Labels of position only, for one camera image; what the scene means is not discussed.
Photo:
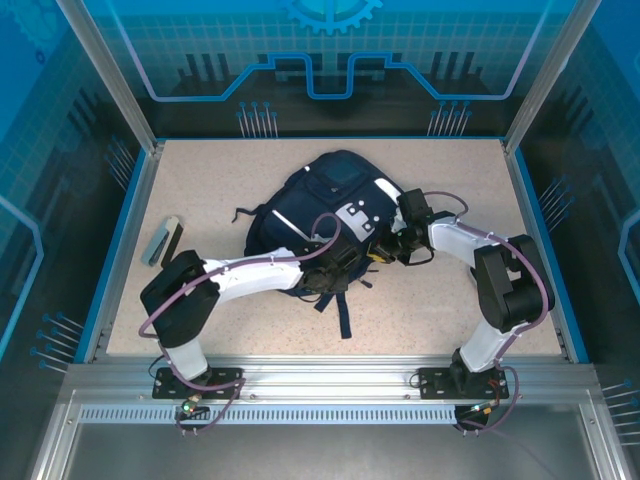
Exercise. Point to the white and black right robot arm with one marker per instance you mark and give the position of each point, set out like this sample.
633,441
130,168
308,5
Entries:
450,240

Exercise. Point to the small connector board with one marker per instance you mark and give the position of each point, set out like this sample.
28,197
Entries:
482,409
190,406

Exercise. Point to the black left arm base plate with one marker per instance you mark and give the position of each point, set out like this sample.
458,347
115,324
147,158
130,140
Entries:
230,387

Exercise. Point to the aluminium frame post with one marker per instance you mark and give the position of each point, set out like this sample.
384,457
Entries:
115,75
544,75

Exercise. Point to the grey and black pencil case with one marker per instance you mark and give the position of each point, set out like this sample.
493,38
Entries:
155,245

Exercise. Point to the aluminium mounting rail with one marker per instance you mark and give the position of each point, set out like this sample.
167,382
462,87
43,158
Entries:
330,380

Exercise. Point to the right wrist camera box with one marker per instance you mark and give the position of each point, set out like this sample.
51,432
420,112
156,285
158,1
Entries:
415,205

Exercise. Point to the navy blue student backpack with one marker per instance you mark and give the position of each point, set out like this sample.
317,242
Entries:
310,210

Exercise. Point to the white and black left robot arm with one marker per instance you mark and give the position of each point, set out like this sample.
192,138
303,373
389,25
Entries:
250,275

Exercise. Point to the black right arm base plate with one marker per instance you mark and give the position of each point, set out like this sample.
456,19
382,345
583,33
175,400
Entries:
430,385

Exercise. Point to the blue table edge strip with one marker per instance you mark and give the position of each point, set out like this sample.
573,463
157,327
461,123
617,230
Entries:
547,250
116,250

